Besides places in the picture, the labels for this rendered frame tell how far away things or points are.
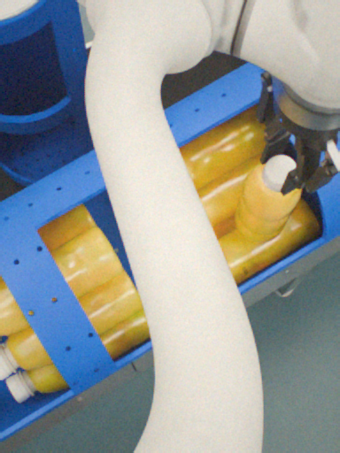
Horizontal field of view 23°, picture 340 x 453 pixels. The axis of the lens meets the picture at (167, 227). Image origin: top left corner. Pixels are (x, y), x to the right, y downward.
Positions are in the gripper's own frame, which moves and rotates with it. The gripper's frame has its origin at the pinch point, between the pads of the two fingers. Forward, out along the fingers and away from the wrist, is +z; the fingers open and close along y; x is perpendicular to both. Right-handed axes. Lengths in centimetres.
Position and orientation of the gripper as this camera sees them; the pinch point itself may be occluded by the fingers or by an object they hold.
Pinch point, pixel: (285, 163)
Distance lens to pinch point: 99.6
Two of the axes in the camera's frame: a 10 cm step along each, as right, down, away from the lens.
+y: -5.2, -8.2, 2.2
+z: -0.2, 2.7, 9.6
